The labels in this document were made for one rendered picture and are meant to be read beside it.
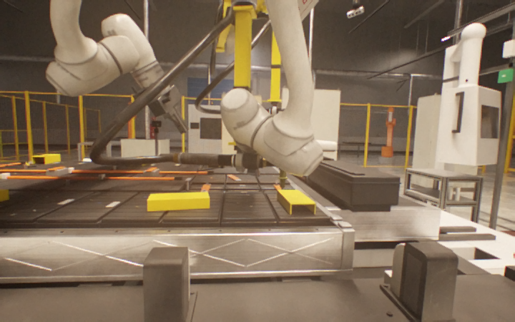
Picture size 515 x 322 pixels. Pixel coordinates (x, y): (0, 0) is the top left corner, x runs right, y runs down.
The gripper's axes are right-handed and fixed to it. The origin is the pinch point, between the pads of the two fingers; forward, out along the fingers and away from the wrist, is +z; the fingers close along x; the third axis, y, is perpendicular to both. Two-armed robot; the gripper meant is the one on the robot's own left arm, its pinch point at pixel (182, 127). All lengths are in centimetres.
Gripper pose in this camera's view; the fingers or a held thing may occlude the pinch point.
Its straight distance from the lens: 99.0
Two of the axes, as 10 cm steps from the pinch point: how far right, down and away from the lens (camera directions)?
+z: 4.0, 7.8, 4.9
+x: 1.6, -5.9, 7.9
